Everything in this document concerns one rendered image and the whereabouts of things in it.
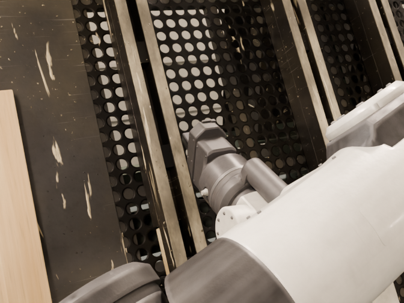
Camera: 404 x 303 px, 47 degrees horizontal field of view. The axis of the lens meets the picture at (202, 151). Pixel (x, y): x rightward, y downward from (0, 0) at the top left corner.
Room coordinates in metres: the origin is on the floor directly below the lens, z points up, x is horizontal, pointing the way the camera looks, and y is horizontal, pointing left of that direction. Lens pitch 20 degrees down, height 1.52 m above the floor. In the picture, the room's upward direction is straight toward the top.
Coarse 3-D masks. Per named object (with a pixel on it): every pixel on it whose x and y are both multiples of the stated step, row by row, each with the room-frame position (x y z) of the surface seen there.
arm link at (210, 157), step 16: (192, 128) 0.70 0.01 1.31; (208, 128) 0.69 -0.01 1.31; (192, 144) 0.69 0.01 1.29; (208, 144) 0.67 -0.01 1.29; (224, 144) 0.67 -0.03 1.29; (192, 160) 0.69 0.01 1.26; (208, 160) 0.65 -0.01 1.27; (224, 160) 0.63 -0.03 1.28; (240, 160) 0.63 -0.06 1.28; (192, 176) 0.69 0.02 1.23; (208, 176) 0.61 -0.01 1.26; (224, 176) 0.60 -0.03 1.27; (208, 192) 0.60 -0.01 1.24
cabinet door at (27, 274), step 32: (0, 96) 0.71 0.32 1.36; (0, 128) 0.68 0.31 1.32; (0, 160) 0.65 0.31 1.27; (0, 192) 0.62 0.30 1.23; (0, 224) 0.60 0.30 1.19; (32, 224) 0.61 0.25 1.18; (0, 256) 0.57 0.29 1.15; (32, 256) 0.59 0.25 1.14; (0, 288) 0.55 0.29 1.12; (32, 288) 0.56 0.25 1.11
